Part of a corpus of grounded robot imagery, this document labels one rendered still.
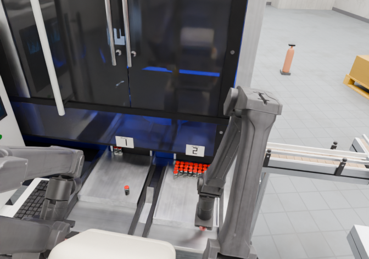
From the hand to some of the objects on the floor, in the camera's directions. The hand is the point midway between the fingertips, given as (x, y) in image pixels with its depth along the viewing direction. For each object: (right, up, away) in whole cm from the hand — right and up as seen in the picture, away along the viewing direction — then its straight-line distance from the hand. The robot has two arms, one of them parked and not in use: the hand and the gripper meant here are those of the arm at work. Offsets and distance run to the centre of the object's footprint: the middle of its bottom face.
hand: (202, 229), depth 104 cm
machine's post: (+11, -58, +78) cm, 98 cm away
